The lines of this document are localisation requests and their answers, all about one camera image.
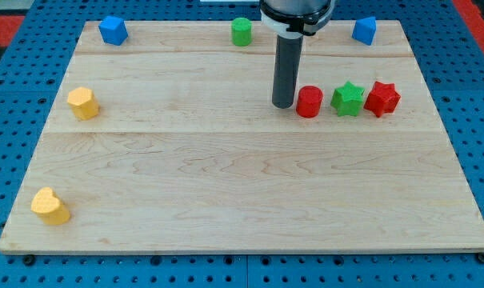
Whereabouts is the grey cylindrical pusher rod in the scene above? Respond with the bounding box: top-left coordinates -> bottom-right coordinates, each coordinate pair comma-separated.
272,35 -> 303,109

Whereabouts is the red cylinder block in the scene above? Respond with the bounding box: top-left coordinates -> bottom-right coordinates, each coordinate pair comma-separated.
296,86 -> 323,118

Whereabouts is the green cylinder block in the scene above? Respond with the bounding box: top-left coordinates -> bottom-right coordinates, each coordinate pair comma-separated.
231,18 -> 252,46

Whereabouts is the green star block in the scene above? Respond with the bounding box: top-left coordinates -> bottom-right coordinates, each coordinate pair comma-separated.
330,81 -> 365,117

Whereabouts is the blue wedge block right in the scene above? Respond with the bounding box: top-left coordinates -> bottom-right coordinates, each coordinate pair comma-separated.
352,16 -> 377,46

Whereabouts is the red star block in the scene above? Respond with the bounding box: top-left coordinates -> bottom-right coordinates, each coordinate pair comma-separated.
363,82 -> 401,118

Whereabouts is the wooden board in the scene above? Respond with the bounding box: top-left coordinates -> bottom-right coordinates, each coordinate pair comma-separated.
0,20 -> 484,255

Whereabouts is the blue cube block left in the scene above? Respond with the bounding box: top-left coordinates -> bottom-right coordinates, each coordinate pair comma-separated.
98,16 -> 128,46

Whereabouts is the yellow hexagon block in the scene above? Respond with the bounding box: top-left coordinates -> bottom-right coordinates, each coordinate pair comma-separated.
67,86 -> 100,120

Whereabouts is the yellow heart block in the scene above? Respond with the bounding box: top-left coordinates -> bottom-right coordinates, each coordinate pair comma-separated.
30,187 -> 71,226

